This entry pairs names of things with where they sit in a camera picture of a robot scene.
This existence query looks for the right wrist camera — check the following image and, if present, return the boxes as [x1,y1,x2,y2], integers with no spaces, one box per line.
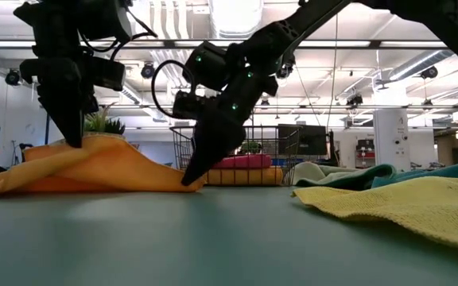
[172,90,202,120]

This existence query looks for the shelf with boxes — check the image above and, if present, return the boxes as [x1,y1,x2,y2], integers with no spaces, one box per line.
[355,138,376,168]

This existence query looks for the white pillar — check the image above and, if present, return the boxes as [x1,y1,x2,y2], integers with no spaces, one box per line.
[373,109,411,172]

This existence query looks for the teal microfiber towel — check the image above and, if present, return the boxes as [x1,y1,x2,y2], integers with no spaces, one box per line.
[371,160,458,190]

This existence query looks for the succulent in patterned pot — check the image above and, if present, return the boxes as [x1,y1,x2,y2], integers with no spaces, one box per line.
[82,102,127,137]

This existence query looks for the black wire basket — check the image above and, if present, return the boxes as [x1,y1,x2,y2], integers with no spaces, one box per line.
[169,126,304,187]

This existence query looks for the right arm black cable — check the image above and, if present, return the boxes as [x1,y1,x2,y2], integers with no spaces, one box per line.
[151,59,198,120]

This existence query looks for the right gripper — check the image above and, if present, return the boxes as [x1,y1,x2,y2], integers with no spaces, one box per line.
[180,71,280,187]

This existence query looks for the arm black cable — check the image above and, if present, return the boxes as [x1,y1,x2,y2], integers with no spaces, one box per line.
[80,7,158,60]
[151,59,198,120]

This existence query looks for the pale green microfiber towel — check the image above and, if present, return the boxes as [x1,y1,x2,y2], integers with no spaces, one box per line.
[293,160,397,191]

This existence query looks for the black monitor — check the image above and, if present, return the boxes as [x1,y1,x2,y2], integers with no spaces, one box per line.
[277,124,328,157]

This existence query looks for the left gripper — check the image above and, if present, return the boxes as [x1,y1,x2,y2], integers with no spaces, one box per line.
[19,57,99,149]

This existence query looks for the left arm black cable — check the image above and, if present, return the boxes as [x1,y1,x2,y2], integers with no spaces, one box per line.
[80,7,158,60]

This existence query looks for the pink microfiber towel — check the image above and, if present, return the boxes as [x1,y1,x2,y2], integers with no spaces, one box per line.
[212,154,273,170]

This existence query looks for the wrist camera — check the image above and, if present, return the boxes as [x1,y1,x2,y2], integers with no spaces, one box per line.
[93,59,127,91]
[172,90,202,120]

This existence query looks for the ribbed ceiling air duct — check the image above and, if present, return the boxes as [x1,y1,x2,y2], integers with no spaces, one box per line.
[208,0,265,40]

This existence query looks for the small distant potted plant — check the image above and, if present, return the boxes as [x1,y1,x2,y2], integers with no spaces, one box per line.
[239,141,262,155]

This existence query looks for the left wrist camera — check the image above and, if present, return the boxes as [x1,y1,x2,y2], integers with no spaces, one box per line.
[93,59,127,91]

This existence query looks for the yellow microfiber towel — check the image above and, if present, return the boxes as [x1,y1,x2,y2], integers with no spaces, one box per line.
[291,176,458,259]

